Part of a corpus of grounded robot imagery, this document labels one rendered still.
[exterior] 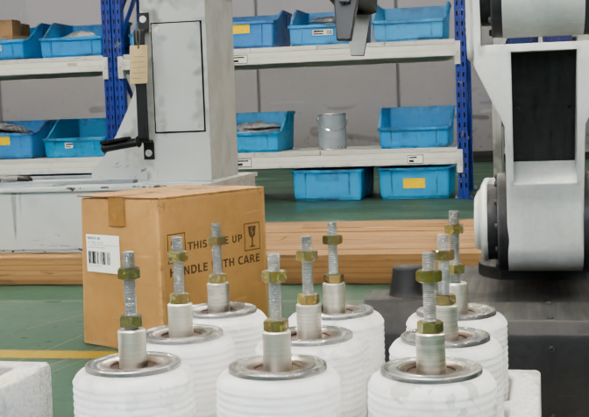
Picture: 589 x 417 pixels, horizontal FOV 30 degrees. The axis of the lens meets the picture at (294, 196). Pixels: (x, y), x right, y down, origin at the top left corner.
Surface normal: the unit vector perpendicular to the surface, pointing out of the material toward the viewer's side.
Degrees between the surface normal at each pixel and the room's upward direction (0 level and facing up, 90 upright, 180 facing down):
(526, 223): 106
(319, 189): 93
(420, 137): 95
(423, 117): 86
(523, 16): 131
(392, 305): 45
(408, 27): 95
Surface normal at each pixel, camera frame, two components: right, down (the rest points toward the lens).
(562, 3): -0.15, 0.58
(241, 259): 0.76, 0.02
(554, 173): -0.13, -0.82
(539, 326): -0.17, -0.64
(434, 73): -0.20, 0.08
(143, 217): -0.67, 0.08
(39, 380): 0.97, -0.02
